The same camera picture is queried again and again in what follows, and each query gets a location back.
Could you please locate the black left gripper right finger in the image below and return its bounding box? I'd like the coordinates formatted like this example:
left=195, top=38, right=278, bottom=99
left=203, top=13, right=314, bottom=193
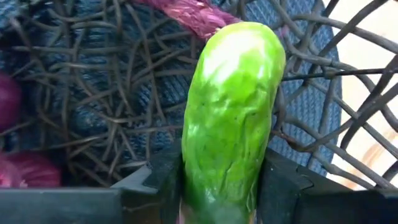
left=256, top=148, right=354, bottom=224

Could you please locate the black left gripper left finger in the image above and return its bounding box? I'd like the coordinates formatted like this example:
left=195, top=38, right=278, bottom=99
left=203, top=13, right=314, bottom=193
left=110, top=144, right=184, bottom=224

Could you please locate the round dark blue mat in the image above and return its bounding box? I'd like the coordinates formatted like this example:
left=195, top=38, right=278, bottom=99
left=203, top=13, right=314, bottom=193
left=0, top=0, right=343, bottom=178

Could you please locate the black wire basket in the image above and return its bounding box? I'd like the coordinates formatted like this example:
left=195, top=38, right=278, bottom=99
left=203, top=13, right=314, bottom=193
left=0, top=0, right=398, bottom=191

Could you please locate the green cucumber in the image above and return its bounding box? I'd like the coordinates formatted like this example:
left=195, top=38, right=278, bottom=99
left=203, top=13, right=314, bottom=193
left=181, top=21, right=287, bottom=224

